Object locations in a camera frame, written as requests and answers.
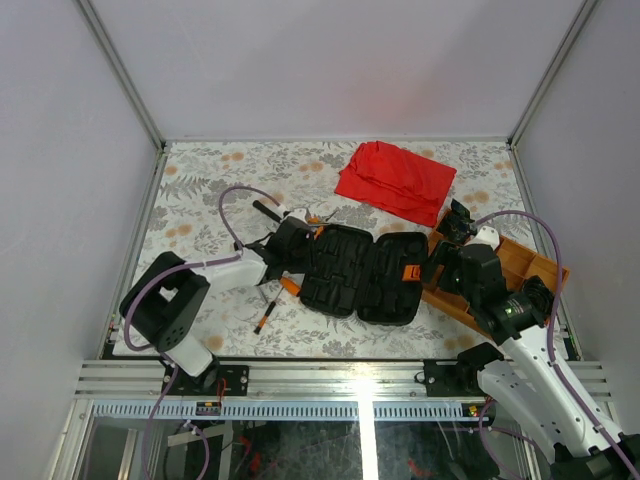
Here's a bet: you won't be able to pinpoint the large orange handled screwdriver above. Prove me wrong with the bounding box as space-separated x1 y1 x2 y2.
279 277 301 297

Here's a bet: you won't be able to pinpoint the black plastic tool case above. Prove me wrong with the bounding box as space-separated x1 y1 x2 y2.
299 224 428 327

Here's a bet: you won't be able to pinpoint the small orange black screwdriver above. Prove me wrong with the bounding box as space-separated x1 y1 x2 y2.
253 297 278 335

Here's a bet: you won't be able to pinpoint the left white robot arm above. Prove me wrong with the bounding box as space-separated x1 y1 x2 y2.
119 215 314 395

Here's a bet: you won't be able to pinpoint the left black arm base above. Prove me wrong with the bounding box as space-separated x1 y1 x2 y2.
168 363 250 398

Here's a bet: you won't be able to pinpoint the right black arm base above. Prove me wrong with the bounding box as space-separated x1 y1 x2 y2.
414 342 504 398

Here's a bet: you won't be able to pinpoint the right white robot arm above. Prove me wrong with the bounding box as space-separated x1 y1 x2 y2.
423 240 639 479

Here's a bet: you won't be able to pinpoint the orange black pliers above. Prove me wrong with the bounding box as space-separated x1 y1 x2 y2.
306 210 337 238

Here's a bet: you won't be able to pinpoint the wooden compartment tray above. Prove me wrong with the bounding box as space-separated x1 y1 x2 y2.
423 219 569 345

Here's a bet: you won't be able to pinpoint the black tape roll right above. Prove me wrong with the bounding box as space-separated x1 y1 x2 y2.
521 275 555 317

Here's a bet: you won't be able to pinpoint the red folded cloth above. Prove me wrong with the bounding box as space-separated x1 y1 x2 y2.
335 141 457 227

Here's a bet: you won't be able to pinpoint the black handled hammer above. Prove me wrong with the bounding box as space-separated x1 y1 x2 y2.
252 200 282 223

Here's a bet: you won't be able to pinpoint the aluminium front rail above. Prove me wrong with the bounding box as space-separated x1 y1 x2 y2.
74 357 616 422

